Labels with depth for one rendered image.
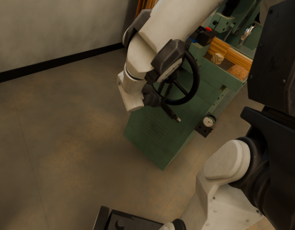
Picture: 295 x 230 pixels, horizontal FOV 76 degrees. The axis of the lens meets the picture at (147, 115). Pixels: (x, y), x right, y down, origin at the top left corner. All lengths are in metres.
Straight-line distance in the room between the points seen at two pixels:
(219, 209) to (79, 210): 0.93
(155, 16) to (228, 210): 0.46
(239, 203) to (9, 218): 1.12
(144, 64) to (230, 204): 0.39
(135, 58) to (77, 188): 1.05
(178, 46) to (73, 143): 1.25
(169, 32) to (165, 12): 0.03
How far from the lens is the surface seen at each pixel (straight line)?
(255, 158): 0.42
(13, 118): 1.70
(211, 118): 1.02
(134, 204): 1.36
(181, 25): 0.38
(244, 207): 0.56
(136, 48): 0.44
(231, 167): 0.43
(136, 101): 0.65
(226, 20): 1.08
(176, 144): 1.31
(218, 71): 1.00
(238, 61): 1.12
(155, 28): 0.39
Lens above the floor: 1.24
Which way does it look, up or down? 41 degrees down
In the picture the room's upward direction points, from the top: 24 degrees clockwise
